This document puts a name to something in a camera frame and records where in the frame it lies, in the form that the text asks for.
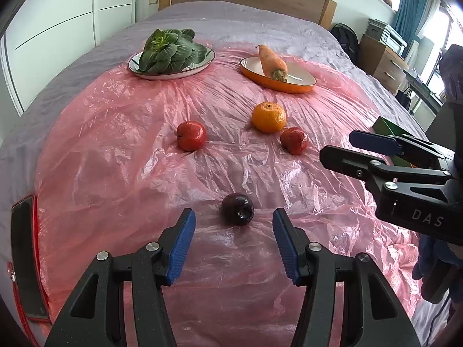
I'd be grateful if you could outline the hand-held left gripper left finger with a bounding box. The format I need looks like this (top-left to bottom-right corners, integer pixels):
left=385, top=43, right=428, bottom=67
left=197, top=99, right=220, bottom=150
left=43, top=208, right=196, bottom=347

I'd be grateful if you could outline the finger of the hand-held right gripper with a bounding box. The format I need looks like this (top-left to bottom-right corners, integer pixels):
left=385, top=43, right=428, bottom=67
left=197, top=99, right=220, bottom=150
left=349, top=130, right=455, bottom=169
left=319, top=145, right=453, bottom=189

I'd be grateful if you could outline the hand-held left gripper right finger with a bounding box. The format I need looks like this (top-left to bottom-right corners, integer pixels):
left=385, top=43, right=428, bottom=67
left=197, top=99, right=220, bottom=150
left=272, top=208, right=422, bottom=347

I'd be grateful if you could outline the green tray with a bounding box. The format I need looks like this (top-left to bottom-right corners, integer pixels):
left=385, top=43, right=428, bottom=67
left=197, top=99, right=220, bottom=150
left=372, top=117, right=427, bottom=169

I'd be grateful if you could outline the red apple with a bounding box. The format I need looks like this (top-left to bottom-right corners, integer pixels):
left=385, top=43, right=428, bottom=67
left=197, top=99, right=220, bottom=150
left=280, top=127, right=309, bottom=155
left=176, top=121, right=207, bottom=152

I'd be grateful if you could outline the dark plum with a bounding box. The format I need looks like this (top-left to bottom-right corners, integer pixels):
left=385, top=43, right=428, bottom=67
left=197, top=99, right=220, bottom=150
left=221, top=193, right=254, bottom=226

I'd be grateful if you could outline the orange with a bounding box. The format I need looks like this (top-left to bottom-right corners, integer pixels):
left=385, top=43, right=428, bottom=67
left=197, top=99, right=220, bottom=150
left=252, top=102, right=287, bottom=134

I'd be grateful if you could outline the person's right hand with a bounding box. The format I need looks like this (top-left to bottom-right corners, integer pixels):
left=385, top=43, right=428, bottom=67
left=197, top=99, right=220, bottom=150
left=412, top=237, right=459, bottom=290

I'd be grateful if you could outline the navy bag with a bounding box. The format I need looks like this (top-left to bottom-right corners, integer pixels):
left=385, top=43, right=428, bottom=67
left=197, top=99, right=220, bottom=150
left=396, top=88, right=415, bottom=111

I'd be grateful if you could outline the dark desk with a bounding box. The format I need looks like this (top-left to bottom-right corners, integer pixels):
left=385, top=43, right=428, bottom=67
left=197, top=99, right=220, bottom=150
left=403, top=69, right=447, bottom=111

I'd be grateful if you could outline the wooden dresser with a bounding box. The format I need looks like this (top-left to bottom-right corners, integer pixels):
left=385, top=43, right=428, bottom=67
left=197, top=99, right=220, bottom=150
left=358, top=34, right=411, bottom=95

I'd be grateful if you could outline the pink plastic sheet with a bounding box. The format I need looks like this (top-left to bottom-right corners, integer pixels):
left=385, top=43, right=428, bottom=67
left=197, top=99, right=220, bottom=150
left=34, top=41, right=422, bottom=347

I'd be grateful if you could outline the orange plate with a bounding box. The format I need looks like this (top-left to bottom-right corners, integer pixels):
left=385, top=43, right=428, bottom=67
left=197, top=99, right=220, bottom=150
left=240, top=57, right=317, bottom=94

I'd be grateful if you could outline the black backpack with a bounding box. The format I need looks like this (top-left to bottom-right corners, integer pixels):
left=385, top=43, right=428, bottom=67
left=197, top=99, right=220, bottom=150
left=331, top=23, right=359, bottom=62

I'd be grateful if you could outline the white printer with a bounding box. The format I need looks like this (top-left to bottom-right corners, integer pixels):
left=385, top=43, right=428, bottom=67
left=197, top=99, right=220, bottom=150
left=367, top=18, right=407, bottom=53

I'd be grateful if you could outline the carrot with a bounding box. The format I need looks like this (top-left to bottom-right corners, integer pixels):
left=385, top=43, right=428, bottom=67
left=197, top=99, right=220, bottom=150
left=258, top=44, right=289, bottom=82

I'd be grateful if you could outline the teal curtain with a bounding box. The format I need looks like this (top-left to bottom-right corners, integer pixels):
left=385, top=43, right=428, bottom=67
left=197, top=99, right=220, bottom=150
left=392, top=0, right=435, bottom=58

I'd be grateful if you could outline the phone in red case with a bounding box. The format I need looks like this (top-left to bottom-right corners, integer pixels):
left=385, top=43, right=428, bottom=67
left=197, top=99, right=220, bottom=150
left=6, top=195, right=51, bottom=347

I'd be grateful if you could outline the purple bed sheet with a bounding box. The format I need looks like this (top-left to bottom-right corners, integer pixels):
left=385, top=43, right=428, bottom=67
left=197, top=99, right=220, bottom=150
left=0, top=0, right=463, bottom=347

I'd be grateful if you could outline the white plate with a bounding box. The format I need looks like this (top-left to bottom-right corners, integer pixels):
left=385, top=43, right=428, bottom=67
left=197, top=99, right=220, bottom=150
left=128, top=46, right=216, bottom=80

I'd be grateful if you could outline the bok choy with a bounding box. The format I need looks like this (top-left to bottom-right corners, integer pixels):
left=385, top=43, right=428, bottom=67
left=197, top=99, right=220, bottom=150
left=138, top=28, right=207, bottom=74

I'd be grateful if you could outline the white wardrobe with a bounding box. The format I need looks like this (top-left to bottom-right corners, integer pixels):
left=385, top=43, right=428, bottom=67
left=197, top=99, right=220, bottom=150
left=0, top=0, right=138, bottom=116

